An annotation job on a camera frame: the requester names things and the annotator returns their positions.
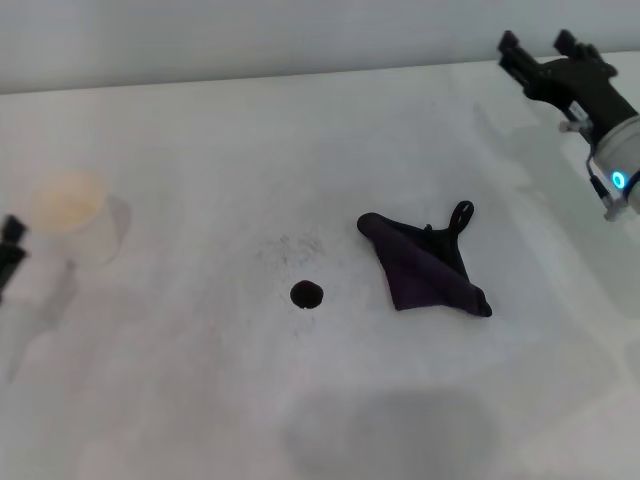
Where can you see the white paper cup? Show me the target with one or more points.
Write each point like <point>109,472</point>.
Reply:
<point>75,215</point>

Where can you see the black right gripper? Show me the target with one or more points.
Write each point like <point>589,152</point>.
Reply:
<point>590,90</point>

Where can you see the small dark brown ball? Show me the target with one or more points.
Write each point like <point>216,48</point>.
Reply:
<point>306,294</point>

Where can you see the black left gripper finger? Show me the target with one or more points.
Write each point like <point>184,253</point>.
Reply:
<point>11,245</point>

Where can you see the dark purple rag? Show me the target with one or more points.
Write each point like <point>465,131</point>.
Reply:
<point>420,270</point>

